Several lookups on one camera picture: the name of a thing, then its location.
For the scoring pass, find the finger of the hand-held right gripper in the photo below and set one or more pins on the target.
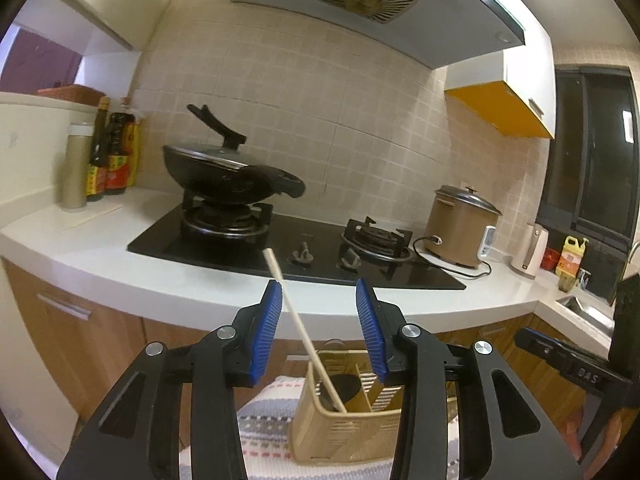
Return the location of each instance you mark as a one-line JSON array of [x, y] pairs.
[[627, 325], [565, 360]]

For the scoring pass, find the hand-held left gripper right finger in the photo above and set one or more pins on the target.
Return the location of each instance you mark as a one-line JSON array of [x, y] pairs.
[[370, 330]]

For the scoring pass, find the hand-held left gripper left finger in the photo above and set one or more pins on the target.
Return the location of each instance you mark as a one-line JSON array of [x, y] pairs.
[[265, 330]]

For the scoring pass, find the long pale wooden chopstick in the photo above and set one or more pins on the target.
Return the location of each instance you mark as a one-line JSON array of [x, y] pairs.
[[300, 325]]

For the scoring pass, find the black plastic ladle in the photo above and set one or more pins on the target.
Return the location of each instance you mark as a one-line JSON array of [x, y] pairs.
[[351, 385]]

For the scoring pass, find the tan plastic utensil basket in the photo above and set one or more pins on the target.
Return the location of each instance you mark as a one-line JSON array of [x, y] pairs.
[[340, 435]]

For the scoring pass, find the steel sink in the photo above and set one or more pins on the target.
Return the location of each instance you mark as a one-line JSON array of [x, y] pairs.
[[585, 312]]

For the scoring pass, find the yellow detergent bottle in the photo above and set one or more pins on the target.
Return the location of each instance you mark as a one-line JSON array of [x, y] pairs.
[[570, 260]]

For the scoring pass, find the black burner grate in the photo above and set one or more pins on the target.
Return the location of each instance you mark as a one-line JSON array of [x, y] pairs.
[[225, 217], [375, 237]]

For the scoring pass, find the striped woven table mat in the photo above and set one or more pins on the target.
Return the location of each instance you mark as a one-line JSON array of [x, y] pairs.
[[265, 425]]

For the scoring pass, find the red container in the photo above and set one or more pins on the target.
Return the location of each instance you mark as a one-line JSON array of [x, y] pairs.
[[550, 259]]

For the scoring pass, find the black glass gas stove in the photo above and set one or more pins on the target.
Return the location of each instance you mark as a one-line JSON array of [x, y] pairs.
[[300, 230]]

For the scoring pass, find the white electric kettle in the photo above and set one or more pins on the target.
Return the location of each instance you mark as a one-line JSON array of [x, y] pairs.
[[527, 252]]

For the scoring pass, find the brown rice cooker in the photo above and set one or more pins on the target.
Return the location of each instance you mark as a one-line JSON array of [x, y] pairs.
[[457, 230]]

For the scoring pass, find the black wok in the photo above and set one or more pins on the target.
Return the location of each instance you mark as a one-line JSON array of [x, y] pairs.
[[210, 180]]

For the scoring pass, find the dark window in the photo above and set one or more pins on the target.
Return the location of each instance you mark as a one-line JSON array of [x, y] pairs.
[[585, 160]]

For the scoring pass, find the wooden kitchen base cabinets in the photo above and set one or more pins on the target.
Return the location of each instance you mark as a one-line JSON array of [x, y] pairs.
[[75, 350]]

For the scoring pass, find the yellow oil bottle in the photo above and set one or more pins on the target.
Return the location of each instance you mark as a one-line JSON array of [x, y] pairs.
[[135, 155]]

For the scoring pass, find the large dark sauce bottle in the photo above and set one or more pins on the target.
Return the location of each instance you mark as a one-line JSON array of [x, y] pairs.
[[119, 160]]

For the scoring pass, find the slim dark sauce bottle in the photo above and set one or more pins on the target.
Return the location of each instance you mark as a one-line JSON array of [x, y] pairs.
[[96, 160]]

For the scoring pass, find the beige canister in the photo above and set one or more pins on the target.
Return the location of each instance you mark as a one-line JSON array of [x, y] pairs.
[[76, 170]]

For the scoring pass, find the brown woven tray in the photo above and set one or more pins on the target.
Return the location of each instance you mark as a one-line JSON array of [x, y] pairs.
[[70, 94]]

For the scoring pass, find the white and yellow wall cabinet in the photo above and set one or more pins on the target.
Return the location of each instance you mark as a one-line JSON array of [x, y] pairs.
[[520, 60]]

